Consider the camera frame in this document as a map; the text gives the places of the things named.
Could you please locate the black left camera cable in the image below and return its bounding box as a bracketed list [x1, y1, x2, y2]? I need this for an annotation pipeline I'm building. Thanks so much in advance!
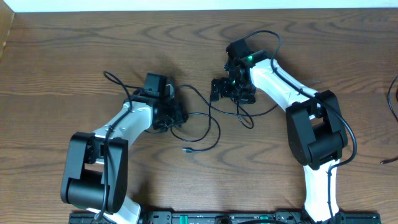
[93, 70, 147, 223]

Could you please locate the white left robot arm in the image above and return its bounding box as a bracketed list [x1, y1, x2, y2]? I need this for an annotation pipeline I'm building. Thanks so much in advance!
[60, 73, 187, 223]

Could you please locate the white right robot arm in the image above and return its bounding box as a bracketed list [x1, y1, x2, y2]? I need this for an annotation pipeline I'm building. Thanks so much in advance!
[210, 39, 348, 223]

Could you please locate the brown cardboard panel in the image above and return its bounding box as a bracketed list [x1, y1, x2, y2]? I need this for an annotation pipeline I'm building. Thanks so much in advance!
[0, 0, 15, 57]

